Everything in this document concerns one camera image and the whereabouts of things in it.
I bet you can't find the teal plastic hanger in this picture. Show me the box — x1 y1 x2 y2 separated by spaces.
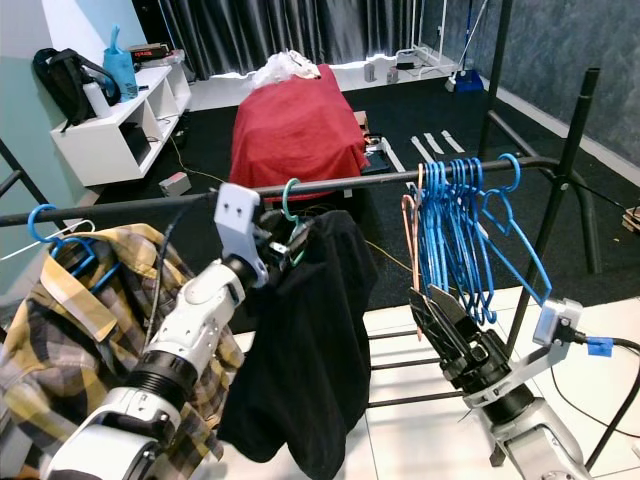
281 177 311 269

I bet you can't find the white bottle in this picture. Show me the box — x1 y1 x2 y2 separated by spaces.
82 82 112 121

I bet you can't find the blue carrier bag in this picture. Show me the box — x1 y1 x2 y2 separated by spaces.
102 26 140 103

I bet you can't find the white crumpled bundle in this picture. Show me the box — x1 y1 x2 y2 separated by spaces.
252 50 323 91

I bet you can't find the plain black garment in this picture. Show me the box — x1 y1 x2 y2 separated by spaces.
217 208 382 480

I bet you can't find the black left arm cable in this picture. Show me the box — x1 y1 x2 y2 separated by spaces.
148 198 211 356

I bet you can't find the black metal clothes rack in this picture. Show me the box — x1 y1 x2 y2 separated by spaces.
0 0 606 471

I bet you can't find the black backpack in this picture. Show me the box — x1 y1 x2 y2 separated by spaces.
32 46 121 133

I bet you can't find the white wire hanger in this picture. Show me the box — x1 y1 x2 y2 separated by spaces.
0 218 98 265

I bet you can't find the small grey box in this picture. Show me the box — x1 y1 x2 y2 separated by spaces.
158 171 194 199

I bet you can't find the dark pleated curtain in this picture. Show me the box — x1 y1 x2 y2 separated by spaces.
155 0 429 83

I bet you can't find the wooden pallet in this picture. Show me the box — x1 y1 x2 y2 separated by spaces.
621 204 640 238

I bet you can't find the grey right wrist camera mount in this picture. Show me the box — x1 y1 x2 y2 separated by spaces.
468 297 585 409

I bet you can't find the blue plastic hanger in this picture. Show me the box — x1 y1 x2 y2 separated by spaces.
27 202 109 293
460 156 511 319
480 152 556 306
440 158 491 323
415 160 471 326

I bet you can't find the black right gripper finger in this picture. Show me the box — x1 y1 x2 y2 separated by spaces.
427 284 490 350
409 291 470 367

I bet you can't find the pink thin hanger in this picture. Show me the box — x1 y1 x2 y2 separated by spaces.
400 163 439 343

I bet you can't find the yellow plaid shirt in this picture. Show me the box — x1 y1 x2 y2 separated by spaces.
0 224 227 480

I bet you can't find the white shelf unit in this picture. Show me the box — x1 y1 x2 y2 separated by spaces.
50 60 194 189

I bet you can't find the red cloth cover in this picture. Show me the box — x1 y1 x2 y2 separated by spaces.
229 63 371 206

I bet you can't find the red black flat box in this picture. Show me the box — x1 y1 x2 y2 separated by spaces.
128 42 175 65

